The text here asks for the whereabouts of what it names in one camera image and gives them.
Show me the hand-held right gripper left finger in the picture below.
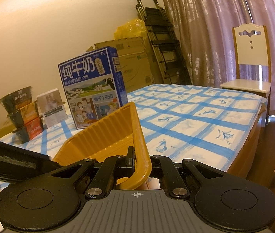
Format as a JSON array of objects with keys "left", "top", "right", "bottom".
[{"left": 51, "top": 146, "right": 137, "bottom": 198}]

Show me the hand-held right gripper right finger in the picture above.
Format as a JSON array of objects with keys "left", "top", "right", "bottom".
[{"left": 150, "top": 155, "right": 227, "bottom": 198}]

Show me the yellow plastic tray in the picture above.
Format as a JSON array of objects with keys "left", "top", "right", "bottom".
[{"left": 52, "top": 102, "right": 152, "bottom": 190}]

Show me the red instant noodle bowl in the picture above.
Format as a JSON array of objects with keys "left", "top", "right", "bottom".
[{"left": 12, "top": 116, "right": 44, "bottom": 143}]

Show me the stack of brown boxes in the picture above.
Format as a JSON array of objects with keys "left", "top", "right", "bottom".
[{"left": 7, "top": 101, "right": 40, "bottom": 128}]

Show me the small white photo box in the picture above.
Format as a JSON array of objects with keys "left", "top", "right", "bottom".
[{"left": 36, "top": 89, "right": 68, "bottom": 128}]

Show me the wooden table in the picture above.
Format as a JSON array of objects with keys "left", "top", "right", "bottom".
[{"left": 227, "top": 102, "right": 267, "bottom": 179}]

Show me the blue milk carton box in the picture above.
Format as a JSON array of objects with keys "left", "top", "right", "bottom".
[{"left": 58, "top": 47, "right": 129, "bottom": 130}]

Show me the large cardboard box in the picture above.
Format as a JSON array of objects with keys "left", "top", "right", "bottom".
[{"left": 117, "top": 50, "right": 163, "bottom": 94}]

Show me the black folding ladder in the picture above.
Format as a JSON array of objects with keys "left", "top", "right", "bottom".
[{"left": 136, "top": 0, "right": 192, "bottom": 85}]

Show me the flat cardboard box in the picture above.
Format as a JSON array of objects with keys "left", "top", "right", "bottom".
[{"left": 86, "top": 37, "right": 151, "bottom": 56}]

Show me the yellow plastic bag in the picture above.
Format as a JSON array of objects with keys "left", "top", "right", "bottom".
[{"left": 114, "top": 18, "right": 148, "bottom": 40}]

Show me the white wooden chair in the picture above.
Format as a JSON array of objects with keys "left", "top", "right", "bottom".
[{"left": 220, "top": 24, "right": 272, "bottom": 127}]

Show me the pink patterned curtain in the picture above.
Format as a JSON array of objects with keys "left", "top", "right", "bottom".
[{"left": 157, "top": 0, "right": 275, "bottom": 122}]

